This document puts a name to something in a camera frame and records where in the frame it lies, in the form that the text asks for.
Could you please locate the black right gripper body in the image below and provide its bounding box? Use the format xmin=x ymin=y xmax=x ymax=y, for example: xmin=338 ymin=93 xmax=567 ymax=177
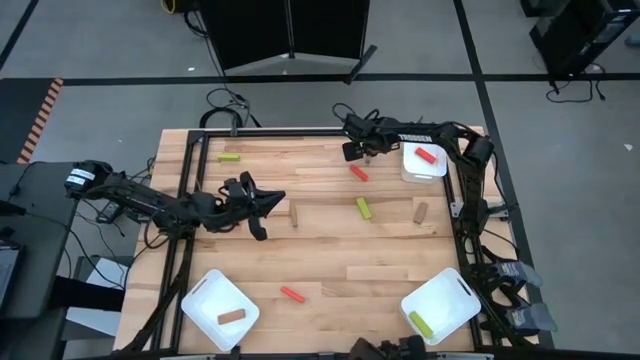
xmin=342 ymin=113 xmax=401 ymax=146

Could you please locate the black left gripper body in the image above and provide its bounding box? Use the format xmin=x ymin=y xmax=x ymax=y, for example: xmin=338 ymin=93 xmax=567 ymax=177
xmin=217 ymin=172 xmax=269 ymax=242

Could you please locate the white plastic bin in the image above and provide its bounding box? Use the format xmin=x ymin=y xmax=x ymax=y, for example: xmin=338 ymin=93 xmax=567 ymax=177
xmin=400 ymin=266 xmax=483 ymax=346
xmin=180 ymin=269 xmax=261 ymax=353
xmin=400 ymin=141 xmax=448 ymax=185

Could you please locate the black folding partition screen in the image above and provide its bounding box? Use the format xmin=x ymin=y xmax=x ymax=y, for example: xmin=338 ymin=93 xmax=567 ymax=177
xmin=198 ymin=0 xmax=379 ymax=85

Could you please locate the grey black power supply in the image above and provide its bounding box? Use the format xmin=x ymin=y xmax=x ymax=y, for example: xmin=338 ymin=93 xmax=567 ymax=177
xmin=492 ymin=259 xmax=544 ymax=291
xmin=504 ymin=302 xmax=559 ymax=335

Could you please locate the black lumpy device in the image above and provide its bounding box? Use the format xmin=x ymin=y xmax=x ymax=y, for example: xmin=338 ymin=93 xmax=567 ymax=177
xmin=348 ymin=334 xmax=429 ymax=360

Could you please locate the black desk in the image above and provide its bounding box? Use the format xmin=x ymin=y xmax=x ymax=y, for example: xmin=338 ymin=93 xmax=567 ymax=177
xmin=0 ymin=160 xmax=90 ymax=321

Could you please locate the black equipment rack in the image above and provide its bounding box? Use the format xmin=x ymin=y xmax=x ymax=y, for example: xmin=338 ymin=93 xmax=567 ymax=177
xmin=519 ymin=0 xmax=640 ymax=81

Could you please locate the orange black striped floor tape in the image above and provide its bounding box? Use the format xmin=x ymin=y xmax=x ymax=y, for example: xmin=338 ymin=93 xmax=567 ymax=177
xmin=17 ymin=78 xmax=65 ymax=165

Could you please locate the black metal table frame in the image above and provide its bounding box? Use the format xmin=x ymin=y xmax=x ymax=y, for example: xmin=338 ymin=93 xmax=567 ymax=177
xmin=149 ymin=127 xmax=496 ymax=360

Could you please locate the thick black cable loop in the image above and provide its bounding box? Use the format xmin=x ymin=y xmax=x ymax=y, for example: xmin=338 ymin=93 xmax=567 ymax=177
xmin=198 ymin=106 xmax=245 ymax=129

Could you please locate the thin black floor cable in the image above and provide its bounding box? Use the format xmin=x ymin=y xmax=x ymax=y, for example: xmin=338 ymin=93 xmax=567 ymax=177
xmin=544 ymin=64 xmax=607 ymax=105
xmin=183 ymin=10 xmax=262 ymax=129

